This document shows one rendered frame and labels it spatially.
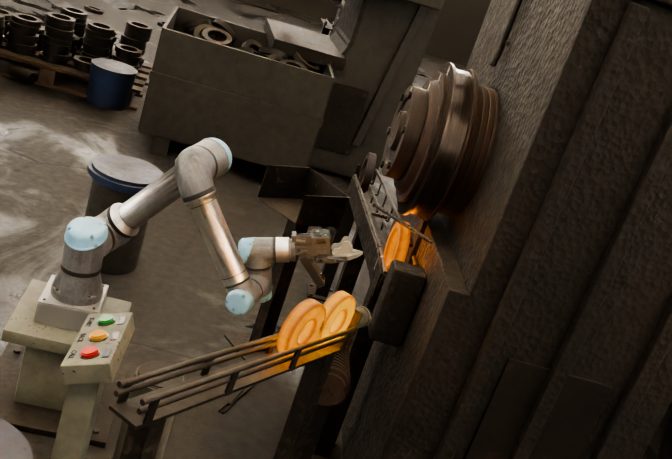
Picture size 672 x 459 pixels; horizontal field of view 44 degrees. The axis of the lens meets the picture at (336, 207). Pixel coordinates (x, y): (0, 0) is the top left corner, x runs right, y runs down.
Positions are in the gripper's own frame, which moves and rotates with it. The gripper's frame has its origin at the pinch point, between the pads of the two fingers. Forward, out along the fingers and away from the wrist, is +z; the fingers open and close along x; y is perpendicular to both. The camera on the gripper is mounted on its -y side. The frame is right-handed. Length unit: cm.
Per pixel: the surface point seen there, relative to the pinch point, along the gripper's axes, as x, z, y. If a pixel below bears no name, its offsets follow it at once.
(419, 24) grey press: 302, 51, 23
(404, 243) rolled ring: 5.8, 14.2, 1.1
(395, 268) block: -13.3, 9.9, 1.7
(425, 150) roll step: -4.2, 18.4, 33.5
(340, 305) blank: -38.1, -6.1, 3.2
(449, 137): -8.1, 24.3, 38.3
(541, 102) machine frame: -30, 43, 53
